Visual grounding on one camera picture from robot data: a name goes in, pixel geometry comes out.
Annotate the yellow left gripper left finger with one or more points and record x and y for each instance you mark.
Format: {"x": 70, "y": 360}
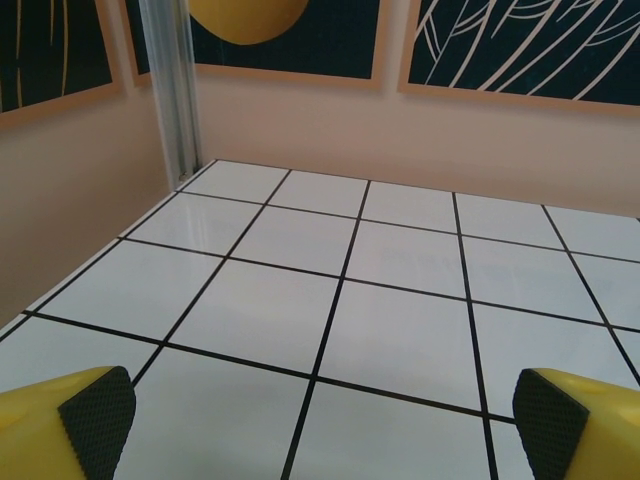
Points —
{"x": 40, "y": 430}

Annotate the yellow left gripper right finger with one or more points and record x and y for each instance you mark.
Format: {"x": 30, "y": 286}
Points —
{"x": 600, "y": 430}

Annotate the aluminium corner post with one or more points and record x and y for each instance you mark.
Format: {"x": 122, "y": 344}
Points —
{"x": 172, "y": 75}

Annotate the wall panel with gold lines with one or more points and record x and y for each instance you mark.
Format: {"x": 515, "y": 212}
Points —
{"x": 50, "y": 50}

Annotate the wall panel with leaf outlines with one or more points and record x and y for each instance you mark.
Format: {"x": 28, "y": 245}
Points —
{"x": 500, "y": 40}

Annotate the wall panel with yellow oval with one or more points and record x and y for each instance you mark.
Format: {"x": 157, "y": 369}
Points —
{"x": 325, "y": 40}

